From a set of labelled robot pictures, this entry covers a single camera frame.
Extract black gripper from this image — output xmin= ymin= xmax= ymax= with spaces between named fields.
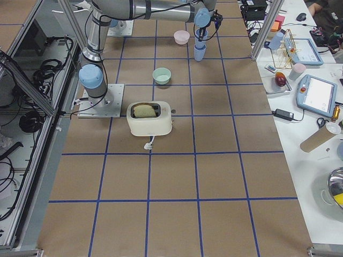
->
xmin=198 ymin=9 xmax=223 ymax=41

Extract blue cup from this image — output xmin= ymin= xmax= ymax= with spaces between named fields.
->
xmin=195 ymin=28 xmax=208 ymax=50
xmin=269 ymin=32 xmax=284 ymax=50
xmin=193 ymin=45 xmax=206 ymax=62

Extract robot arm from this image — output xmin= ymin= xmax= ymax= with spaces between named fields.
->
xmin=79 ymin=0 xmax=222 ymax=107

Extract pink bowl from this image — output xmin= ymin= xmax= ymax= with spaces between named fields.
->
xmin=173 ymin=30 xmax=190 ymax=45

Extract mint green bowl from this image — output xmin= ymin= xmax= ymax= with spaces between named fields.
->
xmin=152 ymin=67 xmax=171 ymax=85

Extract blue cup on rack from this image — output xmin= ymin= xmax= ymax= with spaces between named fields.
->
xmin=269 ymin=32 xmax=284 ymax=50

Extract small remote control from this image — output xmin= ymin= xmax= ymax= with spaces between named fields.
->
xmin=265 ymin=64 xmax=277 ymax=73

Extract orange sticky notes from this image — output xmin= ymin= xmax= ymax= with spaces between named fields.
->
xmin=270 ymin=15 xmax=285 ymax=32

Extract metal tray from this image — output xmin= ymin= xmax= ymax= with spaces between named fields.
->
xmin=262 ymin=77 xmax=293 ymax=96

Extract red apple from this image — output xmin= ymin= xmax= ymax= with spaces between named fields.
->
xmin=274 ymin=72 xmax=287 ymax=87

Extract black computer mouse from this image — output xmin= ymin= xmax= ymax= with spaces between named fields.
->
xmin=296 ymin=12 xmax=307 ymax=21

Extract bread slice in toaster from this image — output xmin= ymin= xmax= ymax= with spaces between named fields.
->
xmin=133 ymin=104 xmax=156 ymax=118

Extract blue teach pendant far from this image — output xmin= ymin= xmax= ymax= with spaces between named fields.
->
xmin=284 ymin=37 xmax=324 ymax=66

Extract blue teach pendant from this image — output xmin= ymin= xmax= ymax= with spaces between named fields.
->
xmin=284 ymin=37 xmax=324 ymax=66
xmin=296 ymin=74 xmax=337 ymax=117

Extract cream white toaster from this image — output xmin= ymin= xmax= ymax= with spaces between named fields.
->
xmin=126 ymin=101 xmax=172 ymax=137

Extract black power adapter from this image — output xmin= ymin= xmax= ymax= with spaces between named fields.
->
xmin=272 ymin=109 xmax=294 ymax=121

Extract blue teach pendant near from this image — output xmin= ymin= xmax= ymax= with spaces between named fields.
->
xmin=296 ymin=74 xmax=337 ymax=117

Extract brass cylinder tool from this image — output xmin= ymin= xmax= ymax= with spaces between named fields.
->
xmin=331 ymin=104 xmax=340 ymax=122

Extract cardboard tube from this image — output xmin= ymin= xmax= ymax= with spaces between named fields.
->
xmin=300 ymin=122 xmax=341 ymax=153

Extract steel mixing bowl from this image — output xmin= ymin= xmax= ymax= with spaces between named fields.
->
xmin=320 ymin=167 xmax=342 ymax=209

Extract aluminium frame post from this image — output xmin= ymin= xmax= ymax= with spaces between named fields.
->
xmin=251 ymin=0 xmax=284 ymax=61

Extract gold wire rack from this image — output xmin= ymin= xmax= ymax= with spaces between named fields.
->
xmin=270 ymin=28 xmax=294 ymax=70

